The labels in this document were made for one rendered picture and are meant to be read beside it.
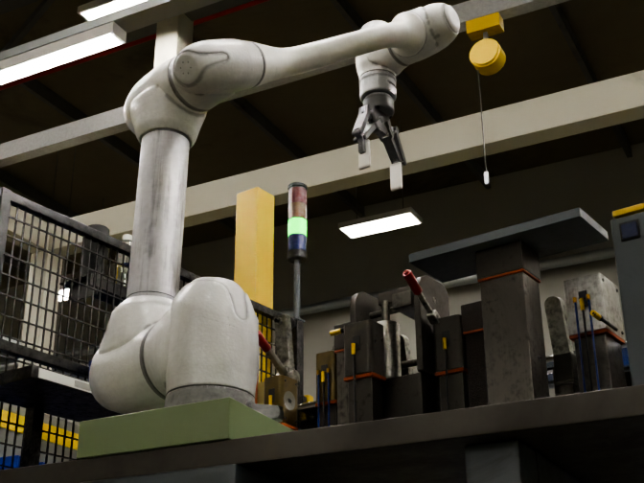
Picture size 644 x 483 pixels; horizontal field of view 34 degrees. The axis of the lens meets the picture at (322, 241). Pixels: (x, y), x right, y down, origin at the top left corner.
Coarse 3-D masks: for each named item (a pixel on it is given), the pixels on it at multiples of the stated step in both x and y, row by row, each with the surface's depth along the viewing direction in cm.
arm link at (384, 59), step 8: (368, 24) 256; (376, 24) 255; (360, 56) 252; (368, 56) 250; (376, 56) 249; (384, 56) 248; (392, 56) 248; (360, 64) 252; (368, 64) 250; (376, 64) 250; (384, 64) 249; (392, 64) 249; (400, 64) 249; (360, 72) 252; (392, 72) 251; (400, 72) 253
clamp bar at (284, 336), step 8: (280, 320) 256; (288, 320) 257; (280, 328) 256; (288, 328) 256; (280, 336) 256; (288, 336) 255; (280, 344) 256; (288, 344) 255; (280, 352) 255; (288, 352) 254; (280, 360) 255; (288, 360) 253; (288, 368) 253; (288, 376) 252
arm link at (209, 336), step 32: (192, 288) 182; (224, 288) 182; (160, 320) 185; (192, 320) 178; (224, 320) 178; (256, 320) 185; (160, 352) 180; (192, 352) 175; (224, 352) 175; (256, 352) 181; (160, 384) 181; (192, 384) 173; (224, 384) 173; (256, 384) 181
